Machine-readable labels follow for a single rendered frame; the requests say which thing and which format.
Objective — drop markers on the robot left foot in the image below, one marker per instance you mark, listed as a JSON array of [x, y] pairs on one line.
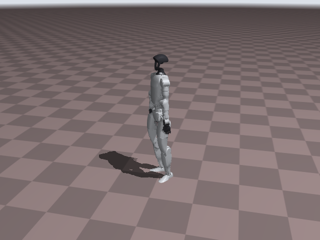
[[165, 178]]

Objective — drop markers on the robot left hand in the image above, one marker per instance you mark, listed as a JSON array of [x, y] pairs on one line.
[[166, 128]]

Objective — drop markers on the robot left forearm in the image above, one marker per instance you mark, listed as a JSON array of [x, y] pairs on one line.
[[165, 112]]

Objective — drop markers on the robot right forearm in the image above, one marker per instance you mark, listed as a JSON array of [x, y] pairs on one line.
[[151, 105]]

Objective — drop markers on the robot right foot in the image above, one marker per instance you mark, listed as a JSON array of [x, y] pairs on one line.
[[157, 169]]

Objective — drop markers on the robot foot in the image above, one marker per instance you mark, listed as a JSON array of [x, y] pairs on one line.
[[157, 169], [165, 178]]

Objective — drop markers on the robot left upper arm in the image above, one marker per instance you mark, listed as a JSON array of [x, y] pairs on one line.
[[165, 84]]

